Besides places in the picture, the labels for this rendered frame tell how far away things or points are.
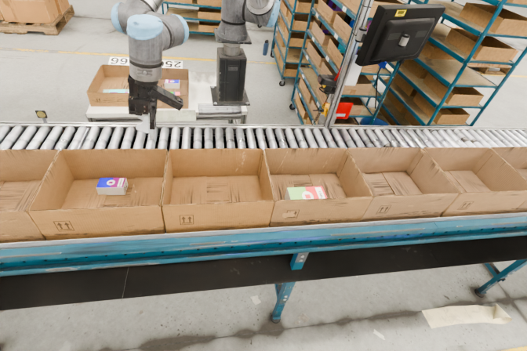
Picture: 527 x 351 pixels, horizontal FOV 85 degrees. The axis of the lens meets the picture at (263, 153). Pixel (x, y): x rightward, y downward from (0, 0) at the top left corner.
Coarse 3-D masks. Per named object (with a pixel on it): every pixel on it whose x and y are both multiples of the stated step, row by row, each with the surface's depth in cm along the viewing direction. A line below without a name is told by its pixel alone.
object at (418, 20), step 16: (384, 16) 137; (400, 16) 142; (416, 16) 148; (432, 16) 154; (368, 32) 145; (384, 32) 143; (400, 32) 148; (416, 32) 154; (368, 48) 148; (384, 48) 150; (400, 48) 157; (416, 48) 164; (368, 64) 156; (384, 64) 158; (400, 64) 168
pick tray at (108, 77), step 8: (104, 64) 204; (96, 72) 194; (104, 72) 207; (112, 72) 208; (120, 72) 209; (128, 72) 210; (96, 80) 193; (104, 80) 205; (112, 80) 207; (120, 80) 208; (96, 88) 193; (104, 88) 198; (112, 88) 199; (120, 88) 200; (128, 88) 201; (88, 96) 178; (96, 96) 178; (104, 96) 179; (112, 96) 180; (120, 96) 181; (128, 96) 182; (96, 104) 182; (104, 104) 183; (112, 104) 184; (120, 104) 185
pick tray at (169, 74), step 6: (162, 72) 212; (168, 72) 213; (174, 72) 214; (180, 72) 215; (186, 72) 215; (162, 78) 216; (168, 78) 216; (174, 78) 217; (180, 78) 218; (186, 78) 219; (162, 84) 211; (180, 84) 214; (186, 84) 215; (168, 90) 205; (174, 90) 206; (180, 90) 208; (186, 90) 209; (180, 96) 186; (186, 96) 187; (162, 102) 187; (186, 102) 190; (162, 108) 190; (168, 108) 190; (174, 108) 191; (186, 108) 193
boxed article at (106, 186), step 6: (102, 180) 117; (108, 180) 117; (114, 180) 117; (120, 180) 118; (126, 180) 120; (96, 186) 114; (102, 186) 114; (108, 186) 115; (114, 186) 115; (120, 186) 115; (126, 186) 120; (102, 192) 116; (108, 192) 116; (114, 192) 116; (120, 192) 117
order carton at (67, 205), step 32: (64, 160) 113; (96, 160) 116; (128, 160) 119; (160, 160) 121; (64, 192) 113; (96, 192) 117; (128, 192) 120; (160, 192) 121; (64, 224) 96; (96, 224) 98; (128, 224) 101; (160, 224) 104
